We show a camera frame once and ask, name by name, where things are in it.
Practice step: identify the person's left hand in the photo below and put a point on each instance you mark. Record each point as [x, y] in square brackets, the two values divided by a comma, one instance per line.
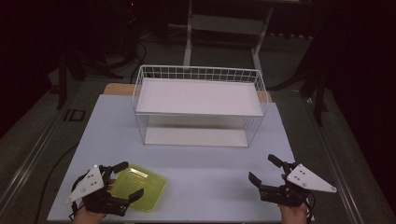
[88, 217]

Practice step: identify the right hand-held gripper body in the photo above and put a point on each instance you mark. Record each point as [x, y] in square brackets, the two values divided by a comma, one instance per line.
[306, 182]

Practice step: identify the person's right hand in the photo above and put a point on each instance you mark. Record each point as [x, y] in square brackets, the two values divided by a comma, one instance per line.
[292, 215]

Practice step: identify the light blue table mat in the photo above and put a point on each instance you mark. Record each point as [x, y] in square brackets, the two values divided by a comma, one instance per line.
[202, 174]

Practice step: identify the black metal stand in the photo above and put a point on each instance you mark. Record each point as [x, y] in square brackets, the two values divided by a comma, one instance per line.
[62, 81]
[319, 93]

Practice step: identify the black floor socket plate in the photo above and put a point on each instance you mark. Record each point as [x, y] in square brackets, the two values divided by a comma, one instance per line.
[74, 115]

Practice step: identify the white metal desk frame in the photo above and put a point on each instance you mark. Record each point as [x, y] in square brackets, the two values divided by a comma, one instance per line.
[188, 46]

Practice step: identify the metal floor rail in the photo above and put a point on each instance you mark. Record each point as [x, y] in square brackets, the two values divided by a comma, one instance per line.
[336, 161]
[28, 158]

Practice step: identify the green square plastic plate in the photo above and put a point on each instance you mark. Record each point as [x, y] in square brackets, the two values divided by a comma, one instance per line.
[141, 188]

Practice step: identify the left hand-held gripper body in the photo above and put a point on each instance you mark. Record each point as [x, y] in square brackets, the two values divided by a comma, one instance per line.
[88, 183]

